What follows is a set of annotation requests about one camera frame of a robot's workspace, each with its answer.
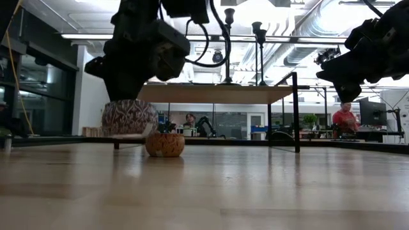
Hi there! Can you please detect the black ceiling camera cluster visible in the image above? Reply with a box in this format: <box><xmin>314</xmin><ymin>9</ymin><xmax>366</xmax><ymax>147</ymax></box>
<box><xmin>314</xmin><ymin>47</ymin><xmax>342</xmax><ymax>66</ymax></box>

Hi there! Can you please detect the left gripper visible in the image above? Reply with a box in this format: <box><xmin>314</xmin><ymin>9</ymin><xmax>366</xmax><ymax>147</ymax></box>
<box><xmin>84</xmin><ymin>20</ymin><xmax>154</xmax><ymax>102</ymax></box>

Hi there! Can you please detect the black computer monitor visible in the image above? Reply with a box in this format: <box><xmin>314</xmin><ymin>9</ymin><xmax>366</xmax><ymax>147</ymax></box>
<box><xmin>359</xmin><ymin>100</ymin><xmax>388</xmax><ymax>127</ymax></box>

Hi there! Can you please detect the green potted plant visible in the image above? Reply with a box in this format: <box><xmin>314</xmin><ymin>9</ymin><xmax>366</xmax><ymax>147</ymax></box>
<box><xmin>302</xmin><ymin>113</ymin><xmax>320</xmax><ymax>129</ymax></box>

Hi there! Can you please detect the blue storage bin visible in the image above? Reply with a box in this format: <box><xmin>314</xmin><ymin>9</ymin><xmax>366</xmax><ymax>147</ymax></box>
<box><xmin>251</xmin><ymin>125</ymin><xmax>268</xmax><ymax>141</ymax></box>

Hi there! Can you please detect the yellow cable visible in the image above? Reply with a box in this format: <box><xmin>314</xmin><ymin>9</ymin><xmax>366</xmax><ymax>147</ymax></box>
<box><xmin>4</xmin><ymin>0</ymin><xmax>35</xmax><ymax>135</ymax></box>

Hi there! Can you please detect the person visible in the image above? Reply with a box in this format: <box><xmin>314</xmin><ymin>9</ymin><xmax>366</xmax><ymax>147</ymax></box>
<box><xmin>331</xmin><ymin>102</ymin><xmax>359</xmax><ymax>134</ymax></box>
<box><xmin>182</xmin><ymin>112</ymin><xmax>198</xmax><ymax>129</ymax></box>

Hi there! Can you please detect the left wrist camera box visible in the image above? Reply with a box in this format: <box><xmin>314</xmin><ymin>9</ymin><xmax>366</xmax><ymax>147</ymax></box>
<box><xmin>152</xmin><ymin>20</ymin><xmax>192</xmax><ymax>82</ymax></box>

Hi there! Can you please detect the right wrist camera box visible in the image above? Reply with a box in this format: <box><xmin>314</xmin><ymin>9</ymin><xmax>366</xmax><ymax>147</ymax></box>
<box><xmin>344</xmin><ymin>18</ymin><xmax>374</xmax><ymax>49</ymax></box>

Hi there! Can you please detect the wooden shelf with black legs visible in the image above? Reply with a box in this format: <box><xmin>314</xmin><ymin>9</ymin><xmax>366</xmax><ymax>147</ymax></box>
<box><xmin>114</xmin><ymin>72</ymin><xmax>301</xmax><ymax>153</ymax></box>

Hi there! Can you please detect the wooden slat crate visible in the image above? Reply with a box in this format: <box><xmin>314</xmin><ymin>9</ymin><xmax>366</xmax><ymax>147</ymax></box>
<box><xmin>82</xmin><ymin>126</ymin><xmax>104</xmax><ymax>137</ymax></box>

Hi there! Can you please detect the brown white patterned candle tin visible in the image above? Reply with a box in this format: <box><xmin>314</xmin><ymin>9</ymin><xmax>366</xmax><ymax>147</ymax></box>
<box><xmin>101</xmin><ymin>98</ymin><xmax>159</xmax><ymax>137</ymax></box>

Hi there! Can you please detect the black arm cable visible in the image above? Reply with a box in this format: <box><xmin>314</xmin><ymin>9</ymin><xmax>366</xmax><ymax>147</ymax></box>
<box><xmin>184</xmin><ymin>0</ymin><xmax>233</xmax><ymax>69</ymax></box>
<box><xmin>362</xmin><ymin>0</ymin><xmax>384</xmax><ymax>19</ymax></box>

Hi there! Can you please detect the orange patterned candle tin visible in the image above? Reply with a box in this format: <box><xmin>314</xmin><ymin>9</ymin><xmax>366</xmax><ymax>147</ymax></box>
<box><xmin>145</xmin><ymin>133</ymin><xmax>185</xmax><ymax>158</ymax></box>

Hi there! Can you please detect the white pot with greenery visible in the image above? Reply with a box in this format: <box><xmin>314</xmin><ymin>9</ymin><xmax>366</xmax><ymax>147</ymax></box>
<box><xmin>0</xmin><ymin>126</ymin><xmax>13</xmax><ymax>153</ymax></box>

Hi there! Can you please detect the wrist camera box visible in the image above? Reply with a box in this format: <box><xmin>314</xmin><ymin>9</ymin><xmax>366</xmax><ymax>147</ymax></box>
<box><xmin>344</xmin><ymin>18</ymin><xmax>374</xmax><ymax>49</ymax></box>
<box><xmin>152</xmin><ymin>20</ymin><xmax>192</xmax><ymax>82</ymax></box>

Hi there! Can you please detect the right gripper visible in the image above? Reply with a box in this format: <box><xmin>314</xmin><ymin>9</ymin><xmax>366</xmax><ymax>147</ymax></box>
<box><xmin>316</xmin><ymin>30</ymin><xmax>409</xmax><ymax>104</ymax></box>

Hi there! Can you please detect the silver ventilation duct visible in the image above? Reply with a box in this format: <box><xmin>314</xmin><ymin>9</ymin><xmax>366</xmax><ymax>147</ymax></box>
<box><xmin>282</xmin><ymin>0</ymin><xmax>323</xmax><ymax>67</ymax></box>

